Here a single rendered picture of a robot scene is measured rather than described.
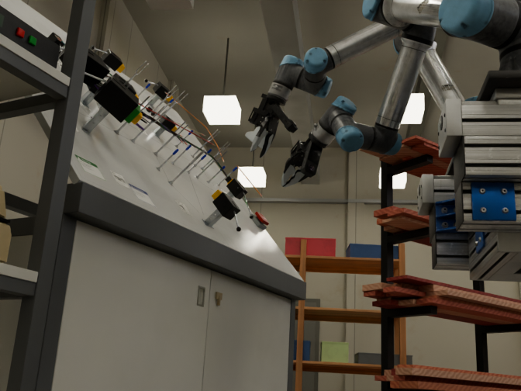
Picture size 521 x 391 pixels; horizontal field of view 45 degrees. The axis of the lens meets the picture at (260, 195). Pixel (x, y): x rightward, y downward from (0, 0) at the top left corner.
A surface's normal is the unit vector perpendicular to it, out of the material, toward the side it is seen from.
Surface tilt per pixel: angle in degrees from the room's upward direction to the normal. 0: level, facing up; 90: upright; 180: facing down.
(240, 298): 90
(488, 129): 90
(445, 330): 90
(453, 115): 90
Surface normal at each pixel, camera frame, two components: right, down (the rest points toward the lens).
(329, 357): -0.05, -0.30
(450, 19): -0.86, -0.14
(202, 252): 0.89, -0.09
